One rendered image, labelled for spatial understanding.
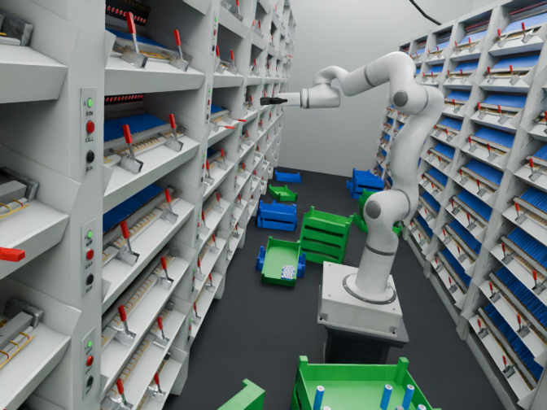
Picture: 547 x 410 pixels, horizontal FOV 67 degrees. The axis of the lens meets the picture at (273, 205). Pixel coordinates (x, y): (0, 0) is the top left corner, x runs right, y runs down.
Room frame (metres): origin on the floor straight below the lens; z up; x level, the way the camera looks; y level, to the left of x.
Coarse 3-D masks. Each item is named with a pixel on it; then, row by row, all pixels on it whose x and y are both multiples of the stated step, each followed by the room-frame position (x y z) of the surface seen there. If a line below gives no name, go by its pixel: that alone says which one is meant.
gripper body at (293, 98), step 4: (300, 92) 1.80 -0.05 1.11; (280, 96) 1.77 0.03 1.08; (284, 96) 1.77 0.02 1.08; (288, 96) 1.77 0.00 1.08; (292, 96) 1.77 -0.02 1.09; (296, 96) 1.77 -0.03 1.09; (300, 96) 1.79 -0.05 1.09; (288, 100) 1.78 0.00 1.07; (292, 100) 1.77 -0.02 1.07; (296, 100) 1.77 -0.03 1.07; (300, 100) 1.78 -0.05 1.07; (280, 104) 1.77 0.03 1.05; (284, 104) 1.77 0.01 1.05; (288, 104) 1.77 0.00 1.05; (292, 104) 1.78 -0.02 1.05; (296, 104) 1.78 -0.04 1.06; (300, 104) 1.79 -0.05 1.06
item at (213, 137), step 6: (216, 102) 1.94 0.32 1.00; (222, 102) 1.94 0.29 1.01; (222, 108) 1.92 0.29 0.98; (228, 108) 1.94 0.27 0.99; (234, 108) 1.93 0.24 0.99; (234, 114) 1.93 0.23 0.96; (240, 114) 1.93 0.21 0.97; (234, 120) 1.89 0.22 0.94; (210, 126) 1.33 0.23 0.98; (234, 126) 1.84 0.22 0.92; (210, 132) 1.33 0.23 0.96; (222, 132) 1.57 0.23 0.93; (228, 132) 1.72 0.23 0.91; (210, 138) 1.37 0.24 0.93; (216, 138) 1.49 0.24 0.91; (210, 144) 1.42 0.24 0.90
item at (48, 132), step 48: (48, 0) 0.54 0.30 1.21; (96, 0) 0.61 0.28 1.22; (96, 48) 0.61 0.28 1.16; (48, 144) 0.54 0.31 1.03; (96, 144) 0.61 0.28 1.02; (96, 192) 0.61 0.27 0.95; (96, 240) 0.61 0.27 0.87; (48, 288) 0.54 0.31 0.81; (96, 288) 0.61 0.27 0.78; (96, 336) 0.61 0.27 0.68; (48, 384) 0.54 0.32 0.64; (96, 384) 0.62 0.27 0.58
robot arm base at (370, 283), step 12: (372, 252) 1.47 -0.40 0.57; (360, 264) 1.52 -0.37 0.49; (372, 264) 1.46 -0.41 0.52; (384, 264) 1.46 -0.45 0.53; (360, 276) 1.50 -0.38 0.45; (372, 276) 1.46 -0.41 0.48; (384, 276) 1.47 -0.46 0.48; (348, 288) 1.49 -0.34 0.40; (360, 288) 1.49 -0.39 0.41; (372, 288) 1.46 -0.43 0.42; (384, 288) 1.49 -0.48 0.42; (372, 300) 1.43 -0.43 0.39; (384, 300) 1.44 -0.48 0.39
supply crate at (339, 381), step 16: (304, 368) 0.90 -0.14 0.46; (320, 368) 0.92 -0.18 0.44; (336, 368) 0.93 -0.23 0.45; (352, 368) 0.94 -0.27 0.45; (368, 368) 0.95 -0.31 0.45; (384, 368) 0.96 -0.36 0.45; (400, 368) 0.95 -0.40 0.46; (304, 384) 0.84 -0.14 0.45; (320, 384) 0.91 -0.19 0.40; (336, 384) 0.92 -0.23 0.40; (352, 384) 0.93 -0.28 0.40; (368, 384) 0.94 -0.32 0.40; (384, 384) 0.95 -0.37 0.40; (400, 384) 0.95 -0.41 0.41; (416, 384) 0.90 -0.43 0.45; (304, 400) 0.82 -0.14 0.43; (336, 400) 0.86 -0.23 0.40; (352, 400) 0.87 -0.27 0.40; (368, 400) 0.88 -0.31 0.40; (400, 400) 0.89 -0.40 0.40; (416, 400) 0.88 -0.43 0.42
